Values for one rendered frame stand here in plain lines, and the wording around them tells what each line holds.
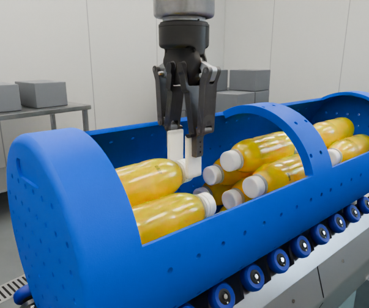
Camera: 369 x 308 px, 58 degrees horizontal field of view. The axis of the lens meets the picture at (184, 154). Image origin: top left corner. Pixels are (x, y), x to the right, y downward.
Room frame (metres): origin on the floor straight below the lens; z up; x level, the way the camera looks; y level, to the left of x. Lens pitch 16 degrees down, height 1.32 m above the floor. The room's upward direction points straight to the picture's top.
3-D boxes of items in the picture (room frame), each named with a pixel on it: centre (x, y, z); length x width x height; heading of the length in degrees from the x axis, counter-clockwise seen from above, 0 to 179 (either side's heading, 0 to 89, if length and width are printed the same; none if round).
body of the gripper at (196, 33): (0.52, 0.00, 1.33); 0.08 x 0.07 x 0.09; 41
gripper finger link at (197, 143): (0.49, -0.03, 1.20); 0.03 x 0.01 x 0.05; 41
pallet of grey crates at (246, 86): (4.55, -0.42, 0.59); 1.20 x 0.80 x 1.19; 50
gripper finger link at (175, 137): (0.54, 0.01, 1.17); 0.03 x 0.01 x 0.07; 131
